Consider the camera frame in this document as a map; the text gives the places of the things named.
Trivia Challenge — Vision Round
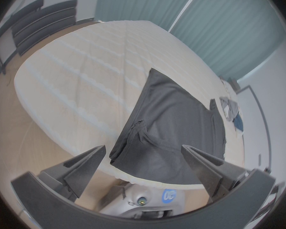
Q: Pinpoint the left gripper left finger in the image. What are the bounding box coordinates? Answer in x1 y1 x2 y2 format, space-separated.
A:
37 145 107 203

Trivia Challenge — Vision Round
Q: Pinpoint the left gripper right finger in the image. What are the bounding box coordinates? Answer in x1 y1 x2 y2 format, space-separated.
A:
181 145 247 204

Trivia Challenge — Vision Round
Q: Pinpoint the black garment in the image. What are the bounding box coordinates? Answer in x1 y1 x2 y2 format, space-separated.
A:
109 68 227 185

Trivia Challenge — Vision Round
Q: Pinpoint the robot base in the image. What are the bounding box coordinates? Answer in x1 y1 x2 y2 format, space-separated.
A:
95 183 184 218

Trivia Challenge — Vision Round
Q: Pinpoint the pile of clothes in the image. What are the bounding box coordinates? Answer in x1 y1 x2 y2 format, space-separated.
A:
219 97 244 133

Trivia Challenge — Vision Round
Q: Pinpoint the bed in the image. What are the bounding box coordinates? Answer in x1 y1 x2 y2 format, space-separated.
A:
14 20 270 193

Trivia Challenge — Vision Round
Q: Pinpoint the white printed pillow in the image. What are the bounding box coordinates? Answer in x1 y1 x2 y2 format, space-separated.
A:
222 80 237 99

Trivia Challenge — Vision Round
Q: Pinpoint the grey bedside table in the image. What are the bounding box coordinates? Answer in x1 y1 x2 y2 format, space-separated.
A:
219 76 242 93

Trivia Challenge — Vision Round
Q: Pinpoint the black dressing table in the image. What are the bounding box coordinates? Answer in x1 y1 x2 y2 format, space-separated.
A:
0 0 44 75

